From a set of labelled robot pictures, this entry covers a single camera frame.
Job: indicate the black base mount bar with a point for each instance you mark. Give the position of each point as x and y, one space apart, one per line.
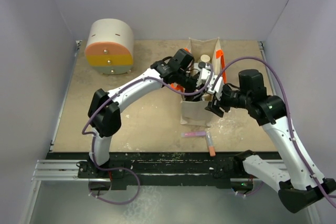
167 169

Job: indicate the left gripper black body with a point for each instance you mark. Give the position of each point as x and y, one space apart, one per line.
188 82

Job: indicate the aluminium frame rail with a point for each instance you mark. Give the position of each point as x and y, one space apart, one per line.
161 134

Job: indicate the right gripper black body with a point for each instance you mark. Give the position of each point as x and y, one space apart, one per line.
234 98

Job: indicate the canvas bag with orange handles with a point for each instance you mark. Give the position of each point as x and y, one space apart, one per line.
193 108

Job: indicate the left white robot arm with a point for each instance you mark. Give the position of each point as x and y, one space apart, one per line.
107 106

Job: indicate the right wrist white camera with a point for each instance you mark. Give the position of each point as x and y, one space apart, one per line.
215 87

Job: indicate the beige and orange cylinder box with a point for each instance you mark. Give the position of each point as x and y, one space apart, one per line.
110 46

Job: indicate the cream bottle with round cap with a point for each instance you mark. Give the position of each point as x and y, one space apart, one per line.
207 97

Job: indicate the pink tube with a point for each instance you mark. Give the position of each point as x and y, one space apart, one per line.
193 134

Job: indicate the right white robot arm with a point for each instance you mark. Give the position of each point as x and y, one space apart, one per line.
302 184

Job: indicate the white bottle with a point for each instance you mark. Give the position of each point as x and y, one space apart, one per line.
201 65

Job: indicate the orange tube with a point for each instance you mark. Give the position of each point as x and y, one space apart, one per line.
210 144

